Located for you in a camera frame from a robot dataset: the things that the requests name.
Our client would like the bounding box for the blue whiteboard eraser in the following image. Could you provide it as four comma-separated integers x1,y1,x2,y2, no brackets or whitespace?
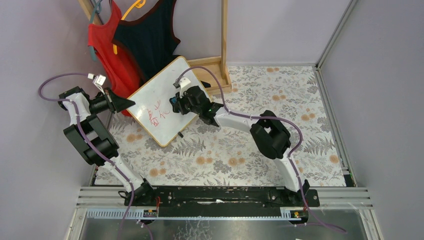
169,97,177,107

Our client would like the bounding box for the yellow framed whiteboard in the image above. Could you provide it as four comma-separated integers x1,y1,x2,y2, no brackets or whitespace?
127,56,210,147

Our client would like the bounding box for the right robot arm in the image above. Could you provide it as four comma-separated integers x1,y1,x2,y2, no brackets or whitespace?
169,83,310,201

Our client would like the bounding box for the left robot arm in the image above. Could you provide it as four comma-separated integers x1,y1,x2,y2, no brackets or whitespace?
59,86,156,206

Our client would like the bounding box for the red tank top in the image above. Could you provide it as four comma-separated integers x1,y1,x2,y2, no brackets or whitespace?
88,1,141,98

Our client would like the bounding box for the wooden clothes rack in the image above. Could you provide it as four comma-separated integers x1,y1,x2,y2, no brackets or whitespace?
78,0,233,96

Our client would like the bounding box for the floral table mat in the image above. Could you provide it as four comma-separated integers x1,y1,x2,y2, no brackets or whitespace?
109,66,346,187

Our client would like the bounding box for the navy tank top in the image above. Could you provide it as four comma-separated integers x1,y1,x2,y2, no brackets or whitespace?
112,0,181,84

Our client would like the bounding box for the teal clothes hanger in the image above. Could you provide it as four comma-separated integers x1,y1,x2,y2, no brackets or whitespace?
88,0,104,62

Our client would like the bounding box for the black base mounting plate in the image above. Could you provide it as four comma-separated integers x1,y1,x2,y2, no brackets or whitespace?
118,186,320,218

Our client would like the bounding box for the yellow clothes hanger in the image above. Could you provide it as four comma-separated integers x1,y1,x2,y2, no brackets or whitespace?
112,0,147,55

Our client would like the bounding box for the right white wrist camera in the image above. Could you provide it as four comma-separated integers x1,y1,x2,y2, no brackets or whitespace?
172,77,192,90

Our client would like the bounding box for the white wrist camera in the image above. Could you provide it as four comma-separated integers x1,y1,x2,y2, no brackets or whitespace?
87,73,107,92
172,77,192,90

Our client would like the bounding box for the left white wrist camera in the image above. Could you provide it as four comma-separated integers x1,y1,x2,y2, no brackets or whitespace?
87,73,107,92

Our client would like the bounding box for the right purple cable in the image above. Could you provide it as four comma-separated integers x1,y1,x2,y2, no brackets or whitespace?
175,66,347,234

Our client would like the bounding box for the purple cable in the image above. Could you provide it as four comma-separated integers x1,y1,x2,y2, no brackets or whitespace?
175,66,347,234
38,72,155,240

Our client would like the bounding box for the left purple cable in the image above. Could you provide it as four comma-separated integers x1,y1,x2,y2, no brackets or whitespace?
38,72,155,240

